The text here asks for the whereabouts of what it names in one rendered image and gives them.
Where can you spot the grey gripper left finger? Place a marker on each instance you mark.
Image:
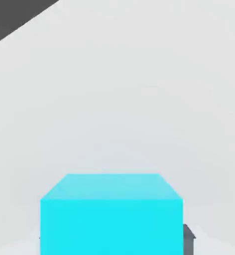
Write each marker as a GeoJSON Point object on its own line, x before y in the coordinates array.
{"type": "Point", "coordinates": [36, 247]}

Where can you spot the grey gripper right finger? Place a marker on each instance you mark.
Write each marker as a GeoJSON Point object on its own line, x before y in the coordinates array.
{"type": "Point", "coordinates": [188, 243]}

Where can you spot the small cyan cube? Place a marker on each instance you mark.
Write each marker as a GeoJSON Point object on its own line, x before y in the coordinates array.
{"type": "Point", "coordinates": [111, 223]}

